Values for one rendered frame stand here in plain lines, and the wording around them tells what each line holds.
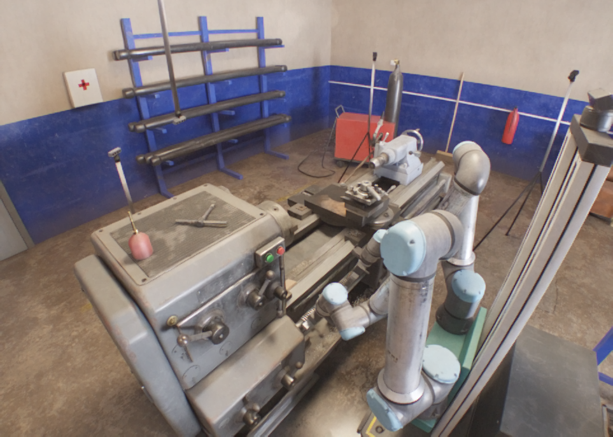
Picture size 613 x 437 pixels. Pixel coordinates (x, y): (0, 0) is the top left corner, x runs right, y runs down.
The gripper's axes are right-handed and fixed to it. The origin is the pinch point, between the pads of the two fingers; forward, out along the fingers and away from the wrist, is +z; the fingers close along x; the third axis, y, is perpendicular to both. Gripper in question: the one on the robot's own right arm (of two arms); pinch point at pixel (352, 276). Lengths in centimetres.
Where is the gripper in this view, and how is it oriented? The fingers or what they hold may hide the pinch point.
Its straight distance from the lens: 172.8
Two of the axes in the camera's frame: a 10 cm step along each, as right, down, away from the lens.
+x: 4.5, -3.6, 8.2
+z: -4.1, 7.3, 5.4
